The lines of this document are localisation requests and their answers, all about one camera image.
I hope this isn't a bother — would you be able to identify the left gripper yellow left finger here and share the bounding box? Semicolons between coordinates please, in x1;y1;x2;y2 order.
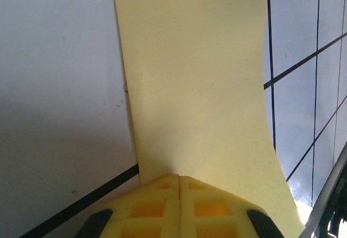
77;174;179;238

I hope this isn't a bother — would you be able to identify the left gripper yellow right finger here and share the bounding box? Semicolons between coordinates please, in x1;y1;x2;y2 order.
180;175;284;238

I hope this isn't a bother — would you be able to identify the yellow cloth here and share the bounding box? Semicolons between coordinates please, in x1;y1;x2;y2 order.
111;0;306;229

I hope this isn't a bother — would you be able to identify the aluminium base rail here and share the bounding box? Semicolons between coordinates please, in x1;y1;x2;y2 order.
298;140;347;238

